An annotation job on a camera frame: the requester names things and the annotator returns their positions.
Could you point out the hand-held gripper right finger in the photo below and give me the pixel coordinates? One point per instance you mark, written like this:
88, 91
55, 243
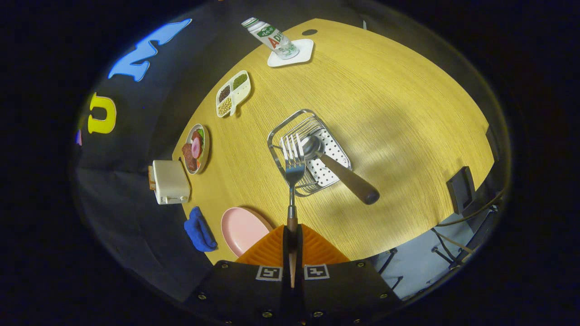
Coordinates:
300, 253

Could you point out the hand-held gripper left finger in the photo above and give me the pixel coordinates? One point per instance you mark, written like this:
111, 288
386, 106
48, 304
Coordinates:
286, 253

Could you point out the pink plate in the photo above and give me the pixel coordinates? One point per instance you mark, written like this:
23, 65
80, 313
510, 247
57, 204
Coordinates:
244, 228

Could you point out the blue cloth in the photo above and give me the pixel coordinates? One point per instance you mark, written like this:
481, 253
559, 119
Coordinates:
199, 231

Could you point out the grey food plate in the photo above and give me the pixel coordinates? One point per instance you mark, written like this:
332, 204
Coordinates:
206, 151

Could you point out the white toaster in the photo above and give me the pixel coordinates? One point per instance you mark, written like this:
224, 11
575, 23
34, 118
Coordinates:
171, 181

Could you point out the brown steak piece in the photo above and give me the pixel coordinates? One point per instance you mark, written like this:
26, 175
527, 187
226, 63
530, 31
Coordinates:
189, 157

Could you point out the pink ham slice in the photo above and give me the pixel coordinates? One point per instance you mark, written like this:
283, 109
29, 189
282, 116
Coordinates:
196, 147

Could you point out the green lettuce leaf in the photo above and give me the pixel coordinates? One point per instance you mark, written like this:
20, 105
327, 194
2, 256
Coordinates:
201, 134

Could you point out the small brown meat piece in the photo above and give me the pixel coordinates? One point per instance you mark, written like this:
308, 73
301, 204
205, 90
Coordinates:
195, 135

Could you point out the toast slice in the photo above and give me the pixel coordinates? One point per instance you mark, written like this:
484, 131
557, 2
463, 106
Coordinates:
151, 178

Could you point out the pile of yellow soybeans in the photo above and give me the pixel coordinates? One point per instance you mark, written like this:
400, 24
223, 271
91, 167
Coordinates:
224, 106

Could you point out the white divided dish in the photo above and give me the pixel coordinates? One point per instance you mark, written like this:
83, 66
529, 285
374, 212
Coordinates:
242, 93

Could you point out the pile of black beans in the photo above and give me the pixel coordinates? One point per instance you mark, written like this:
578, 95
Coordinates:
224, 93

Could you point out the pile of green beans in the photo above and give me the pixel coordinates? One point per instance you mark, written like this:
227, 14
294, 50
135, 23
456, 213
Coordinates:
239, 81

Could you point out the black backdrop cloth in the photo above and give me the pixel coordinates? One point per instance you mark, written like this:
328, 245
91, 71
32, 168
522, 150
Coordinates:
145, 113

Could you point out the white square coaster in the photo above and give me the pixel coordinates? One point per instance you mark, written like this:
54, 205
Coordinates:
306, 52

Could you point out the white green-capped drink bottle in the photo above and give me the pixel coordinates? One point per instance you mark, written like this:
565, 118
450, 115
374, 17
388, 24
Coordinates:
272, 38

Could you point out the black table edge bracket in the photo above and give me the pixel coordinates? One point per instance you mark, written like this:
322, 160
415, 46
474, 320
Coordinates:
492, 142
461, 190

